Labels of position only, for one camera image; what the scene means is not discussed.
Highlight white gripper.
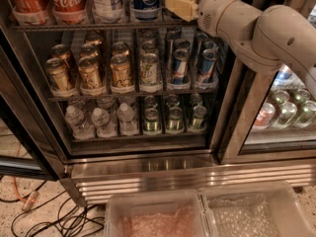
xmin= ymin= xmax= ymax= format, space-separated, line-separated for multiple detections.
xmin=165 ymin=0 xmax=263 ymax=46

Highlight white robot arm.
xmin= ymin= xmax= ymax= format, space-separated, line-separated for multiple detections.
xmin=165 ymin=0 xmax=316 ymax=95

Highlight left blue pepsi can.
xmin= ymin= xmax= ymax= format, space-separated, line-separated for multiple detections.
xmin=133 ymin=0 xmax=160 ymax=21

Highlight left red bull can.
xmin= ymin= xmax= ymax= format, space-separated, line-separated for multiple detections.
xmin=171 ymin=48 xmax=190 ymax=85

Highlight red bull can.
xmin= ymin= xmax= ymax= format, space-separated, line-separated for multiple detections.
xmin=197 ymin=49 xmax=218 ymax=83
xmin=171 ymin=48 xmax=190 ymax=85

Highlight right red bull can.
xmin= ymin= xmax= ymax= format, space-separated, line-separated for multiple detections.
xmin=197 ymin=49 xmax=218 ymax=83

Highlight green white soda can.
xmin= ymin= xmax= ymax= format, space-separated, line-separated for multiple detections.
xmin=140 ymin=53 xmax=159 ymax=86

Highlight white labelled can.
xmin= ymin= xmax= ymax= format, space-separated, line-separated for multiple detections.
xmin=93 ymin=0 xmax=123 ymax=23

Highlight front right gold can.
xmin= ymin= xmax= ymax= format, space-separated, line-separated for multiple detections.
xmin=111 ymin=54 xmax=132 ymax=88

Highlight gold can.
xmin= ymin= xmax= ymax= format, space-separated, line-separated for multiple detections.
xmin=44 ymin=57 xmax=75 ymax=92
xmin=78 ymin=56 xmax=103 ymax=90
xmin=111 ymin=54 xmax=132 ymax=88

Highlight right green can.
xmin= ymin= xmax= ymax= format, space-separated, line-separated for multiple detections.
xmin=190 ymin=105 xmax=206 ymax=129

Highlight middle green can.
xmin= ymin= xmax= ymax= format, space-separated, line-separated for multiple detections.
xmin=167 ymin=107 xmax=184 ymax=131

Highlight stainless steel fridge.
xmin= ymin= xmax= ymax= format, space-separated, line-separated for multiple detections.
xmin=0 ymin=0 xmax=316 ymax=206

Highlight right red coca-cola can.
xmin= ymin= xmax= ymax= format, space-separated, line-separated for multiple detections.
xmin=52 ymin=0 xmax=87 ymax=25

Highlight front middle gold can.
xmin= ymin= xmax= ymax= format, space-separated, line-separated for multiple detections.
xmin=78 ymin=56 xmax=103 ymax=90

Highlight left green can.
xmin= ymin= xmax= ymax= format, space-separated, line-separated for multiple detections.
xmin=144 ymin=108 xmax=161 ymax=132

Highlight red white can right compartment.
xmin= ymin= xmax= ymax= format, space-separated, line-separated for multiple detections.
xmin=253 ymin=103 xmax=276 ymax=129

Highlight front left gold can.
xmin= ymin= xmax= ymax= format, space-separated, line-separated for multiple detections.
xmin=44 ymin=57 xmax=75 ymax=92

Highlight right water bottle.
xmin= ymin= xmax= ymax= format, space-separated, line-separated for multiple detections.
xmin=117 ymin=103 xmax=139 ymax=136

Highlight water bottle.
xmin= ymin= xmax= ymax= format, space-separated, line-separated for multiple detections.
xmin=117 ymin=103 xmax=139 ymax=136
xmin=65 ymin=106 xmax=95 ymax=140
xmin=91 ymin=108 xmax=117 ymax=138

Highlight middle water bottle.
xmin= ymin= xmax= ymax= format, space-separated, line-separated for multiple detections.
xmin=91 ymin=108 xmax=117 ymax=138

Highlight left water bottle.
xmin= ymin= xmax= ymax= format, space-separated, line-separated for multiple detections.
xmin=65 ymin=106 xmax=95 ymax=140

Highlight left clear plastic bin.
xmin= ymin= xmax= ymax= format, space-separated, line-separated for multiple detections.
xmin=104 ymin=190 xmax=210 ymax=237

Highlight clear plastic bin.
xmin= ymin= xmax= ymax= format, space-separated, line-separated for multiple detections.
xmin=104 ymin=190 xmax=210 ymax=237
xmin=200 ymin=182 xmax=316 ymax=237

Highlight right clear plastic bin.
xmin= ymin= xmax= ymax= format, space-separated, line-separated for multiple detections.
xmin=200 ymin=182 xmax=316 ymax=237

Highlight black floor cables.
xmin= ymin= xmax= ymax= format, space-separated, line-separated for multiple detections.
xmin=0 ymin=179 xmax=107 ymax=237

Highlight orange extension cord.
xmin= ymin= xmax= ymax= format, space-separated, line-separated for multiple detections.
xmin=11 ymin=143 xmax=40 ymax=212

